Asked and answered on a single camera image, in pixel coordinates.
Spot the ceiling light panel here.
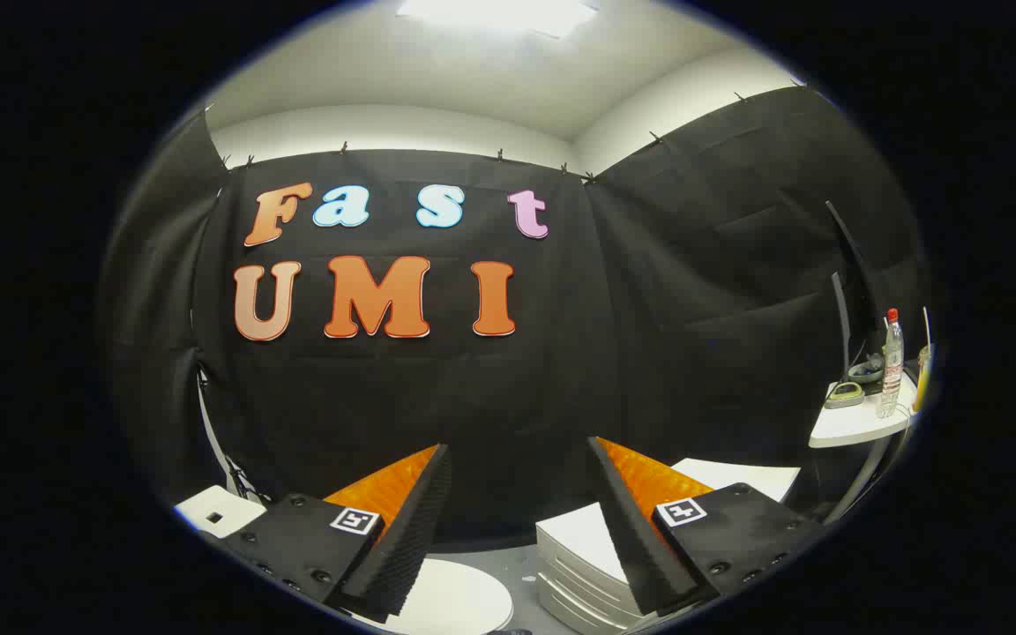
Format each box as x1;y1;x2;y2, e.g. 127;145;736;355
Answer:
395;0;600;41

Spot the yellow drink cup with straw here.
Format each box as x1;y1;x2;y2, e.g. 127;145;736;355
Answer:
913;307;935;414

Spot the white pole stand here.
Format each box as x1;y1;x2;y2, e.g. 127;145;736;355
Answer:
197;366;273;505

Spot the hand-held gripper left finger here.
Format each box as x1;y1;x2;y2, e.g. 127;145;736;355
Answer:
215;444;454;624

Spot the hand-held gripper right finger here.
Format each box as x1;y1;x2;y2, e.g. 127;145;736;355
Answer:
587;437;828;617

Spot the clear water bottle red cap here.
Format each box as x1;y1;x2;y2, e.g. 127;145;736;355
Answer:
878;308;906;419

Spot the white drawer cabinet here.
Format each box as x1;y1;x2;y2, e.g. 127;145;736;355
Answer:
534;457;802;634

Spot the white side table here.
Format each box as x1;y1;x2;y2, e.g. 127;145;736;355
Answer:
808;370;922;523

